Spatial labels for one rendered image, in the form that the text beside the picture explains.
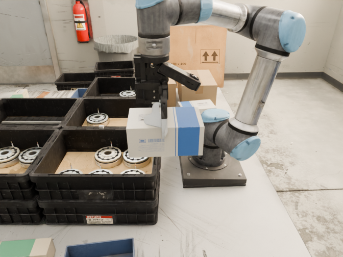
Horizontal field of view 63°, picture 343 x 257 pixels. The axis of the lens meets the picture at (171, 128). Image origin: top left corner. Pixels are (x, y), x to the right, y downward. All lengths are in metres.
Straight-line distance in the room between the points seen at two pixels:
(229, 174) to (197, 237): 0.33
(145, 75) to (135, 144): 0.18
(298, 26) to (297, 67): 3.75
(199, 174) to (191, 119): 0.46
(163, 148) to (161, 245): 0.37
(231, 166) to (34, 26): 3.59
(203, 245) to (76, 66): 3.68
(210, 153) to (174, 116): 0.46
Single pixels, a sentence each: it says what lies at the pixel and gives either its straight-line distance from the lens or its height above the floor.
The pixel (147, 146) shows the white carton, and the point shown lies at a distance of 0.74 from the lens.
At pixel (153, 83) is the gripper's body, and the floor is 1.24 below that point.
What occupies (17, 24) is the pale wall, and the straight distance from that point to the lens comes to 4.43.
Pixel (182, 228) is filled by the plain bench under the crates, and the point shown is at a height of 0.70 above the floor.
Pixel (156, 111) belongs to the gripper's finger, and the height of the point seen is 1.18.
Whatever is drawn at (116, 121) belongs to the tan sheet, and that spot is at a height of 0.83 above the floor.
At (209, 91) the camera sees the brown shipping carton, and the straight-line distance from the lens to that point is 1.77.
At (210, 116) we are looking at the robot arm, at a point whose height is 0.98.
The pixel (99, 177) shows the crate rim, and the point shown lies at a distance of 0.91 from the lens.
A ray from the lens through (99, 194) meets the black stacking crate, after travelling 0.96.
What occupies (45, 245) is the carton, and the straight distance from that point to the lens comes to 1.00.
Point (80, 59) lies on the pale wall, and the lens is 4.32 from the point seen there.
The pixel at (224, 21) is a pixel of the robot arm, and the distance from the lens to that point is 0.97.
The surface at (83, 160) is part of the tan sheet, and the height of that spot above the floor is 0.83.
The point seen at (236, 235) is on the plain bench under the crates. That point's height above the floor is 0.70.
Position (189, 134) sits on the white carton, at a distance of 0.73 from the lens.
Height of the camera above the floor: 1.49
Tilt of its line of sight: 30 degrees down
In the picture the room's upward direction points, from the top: straight up
